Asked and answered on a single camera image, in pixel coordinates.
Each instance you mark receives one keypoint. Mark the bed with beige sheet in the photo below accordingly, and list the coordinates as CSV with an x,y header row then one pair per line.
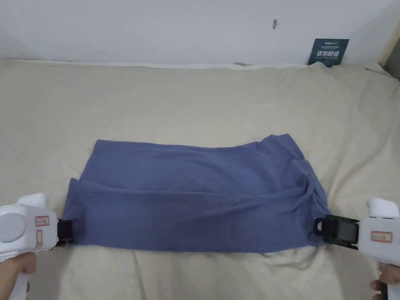
x,y
187,103

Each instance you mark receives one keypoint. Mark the person's left hand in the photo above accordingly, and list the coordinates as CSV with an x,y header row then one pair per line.
x,y
17,265

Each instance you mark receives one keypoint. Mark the person's right hand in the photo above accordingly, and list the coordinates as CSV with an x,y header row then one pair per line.
x,y
389,275

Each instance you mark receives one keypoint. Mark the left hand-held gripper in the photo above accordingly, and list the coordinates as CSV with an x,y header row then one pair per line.
x,y
18,225

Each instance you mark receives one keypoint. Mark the dark blue sign card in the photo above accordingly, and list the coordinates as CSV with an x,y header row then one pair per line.
x,y
328,53

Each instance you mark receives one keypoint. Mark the blue garment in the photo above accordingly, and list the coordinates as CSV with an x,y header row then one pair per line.
x,y
187,193

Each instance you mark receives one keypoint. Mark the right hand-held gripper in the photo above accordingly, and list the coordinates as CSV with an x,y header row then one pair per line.
x,y
379,232

